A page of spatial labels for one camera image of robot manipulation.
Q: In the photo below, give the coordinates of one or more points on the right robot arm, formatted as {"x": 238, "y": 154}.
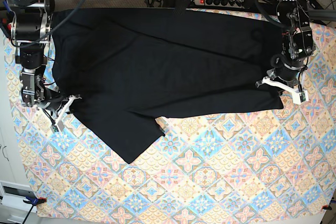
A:
{"x": 30, "y": 33}

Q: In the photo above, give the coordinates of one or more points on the blue clamp upper left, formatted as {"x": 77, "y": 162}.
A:
{"x": 6, "y": 19}

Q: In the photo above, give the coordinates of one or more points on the blue clamp lower left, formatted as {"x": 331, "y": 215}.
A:
{"x": 33, "y": 201}

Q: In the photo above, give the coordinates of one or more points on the patterned tablecloth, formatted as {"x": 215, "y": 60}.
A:
{"x": 218, "y": 168}

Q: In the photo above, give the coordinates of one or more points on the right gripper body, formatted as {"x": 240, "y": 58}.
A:
{"x": 56, "y": 106}

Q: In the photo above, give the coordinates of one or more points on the black T-shirt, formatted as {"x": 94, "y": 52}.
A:
{"x": 132, "y": 66}

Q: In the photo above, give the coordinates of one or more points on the white power strip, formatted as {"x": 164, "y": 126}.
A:
{"x": 220, "y": 3}

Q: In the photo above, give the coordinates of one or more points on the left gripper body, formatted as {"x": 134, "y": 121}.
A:
{"x": 286, "y": 77}

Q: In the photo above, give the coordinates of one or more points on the white cabinet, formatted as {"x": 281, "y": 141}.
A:
{"x": 12, "y": 170}

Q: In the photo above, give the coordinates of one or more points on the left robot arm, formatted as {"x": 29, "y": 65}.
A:
{"x": 297, "y": 46}

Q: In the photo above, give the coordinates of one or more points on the orange clamp lower right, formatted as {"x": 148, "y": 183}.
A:
{"x": 327, "y": 207}

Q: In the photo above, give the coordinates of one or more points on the blue clamp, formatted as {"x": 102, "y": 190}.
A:
{"x": 33, "y": 201}
{"x": 6, "y": 19}

